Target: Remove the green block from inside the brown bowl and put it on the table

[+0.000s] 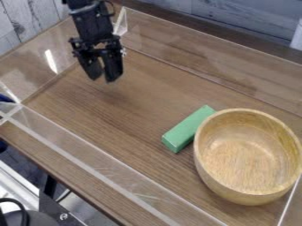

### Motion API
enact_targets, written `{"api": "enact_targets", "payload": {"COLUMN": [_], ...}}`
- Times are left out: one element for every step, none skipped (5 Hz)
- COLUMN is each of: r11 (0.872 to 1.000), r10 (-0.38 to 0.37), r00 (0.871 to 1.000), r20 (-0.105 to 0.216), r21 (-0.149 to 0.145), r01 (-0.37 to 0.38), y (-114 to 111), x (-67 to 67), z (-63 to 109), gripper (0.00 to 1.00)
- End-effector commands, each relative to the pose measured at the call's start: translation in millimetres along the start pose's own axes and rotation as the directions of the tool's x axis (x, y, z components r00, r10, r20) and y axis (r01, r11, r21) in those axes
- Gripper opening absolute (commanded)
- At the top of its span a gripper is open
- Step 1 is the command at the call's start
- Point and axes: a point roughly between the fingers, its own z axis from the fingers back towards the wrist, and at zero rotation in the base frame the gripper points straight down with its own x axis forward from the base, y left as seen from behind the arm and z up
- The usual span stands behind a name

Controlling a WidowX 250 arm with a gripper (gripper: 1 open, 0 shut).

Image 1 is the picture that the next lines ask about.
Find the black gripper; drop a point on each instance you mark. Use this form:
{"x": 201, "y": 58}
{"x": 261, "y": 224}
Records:
{"x": 97, "y": 41}

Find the clear acrylic corner bracket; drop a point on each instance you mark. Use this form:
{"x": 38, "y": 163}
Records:
{"x": 121, "y": 24}

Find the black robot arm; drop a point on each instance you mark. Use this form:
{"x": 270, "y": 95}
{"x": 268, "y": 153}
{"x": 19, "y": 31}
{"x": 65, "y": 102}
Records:
{"x": 82, "y": 4}

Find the brown wooden bowl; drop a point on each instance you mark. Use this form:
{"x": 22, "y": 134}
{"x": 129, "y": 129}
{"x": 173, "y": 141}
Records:
{"x": 248, "y": 156}

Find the clear acrylic front wall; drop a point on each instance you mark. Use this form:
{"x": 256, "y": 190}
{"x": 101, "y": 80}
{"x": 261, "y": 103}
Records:
{"x": 113, "y": 186}

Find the blue object at left edge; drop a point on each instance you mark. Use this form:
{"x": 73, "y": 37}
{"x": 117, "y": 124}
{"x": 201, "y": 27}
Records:
{"x": 6, "y": 98}

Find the green rectangular block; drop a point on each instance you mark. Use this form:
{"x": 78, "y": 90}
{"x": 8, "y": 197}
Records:
{"x": 181, "y": 135}

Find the black table leg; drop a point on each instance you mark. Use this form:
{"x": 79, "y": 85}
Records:
{"x": 50, "y": 187}

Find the black metal mount plate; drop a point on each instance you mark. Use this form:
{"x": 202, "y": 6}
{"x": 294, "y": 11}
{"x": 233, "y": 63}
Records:
{"x": 50, "y": 207}

